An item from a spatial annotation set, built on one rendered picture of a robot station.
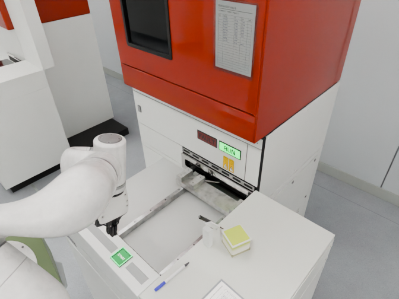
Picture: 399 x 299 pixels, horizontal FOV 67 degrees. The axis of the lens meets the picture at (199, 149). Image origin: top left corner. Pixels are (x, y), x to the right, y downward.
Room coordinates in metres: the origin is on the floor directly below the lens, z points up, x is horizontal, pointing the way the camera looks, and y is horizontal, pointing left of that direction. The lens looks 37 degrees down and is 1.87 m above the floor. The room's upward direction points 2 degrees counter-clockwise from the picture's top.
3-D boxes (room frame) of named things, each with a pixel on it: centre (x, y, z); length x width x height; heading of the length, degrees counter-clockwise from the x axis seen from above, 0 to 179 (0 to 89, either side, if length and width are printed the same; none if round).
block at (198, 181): (1.06, 0.02, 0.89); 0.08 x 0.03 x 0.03; 136
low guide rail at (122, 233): (0.96, 0.20, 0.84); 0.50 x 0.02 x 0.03; 136
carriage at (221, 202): (1.01, -0.04, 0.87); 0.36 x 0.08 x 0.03; 46
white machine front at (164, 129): (1.22, 0.05, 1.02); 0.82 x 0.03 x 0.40; 46
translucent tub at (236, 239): (0.64, -0.12, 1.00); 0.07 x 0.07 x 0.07; 24
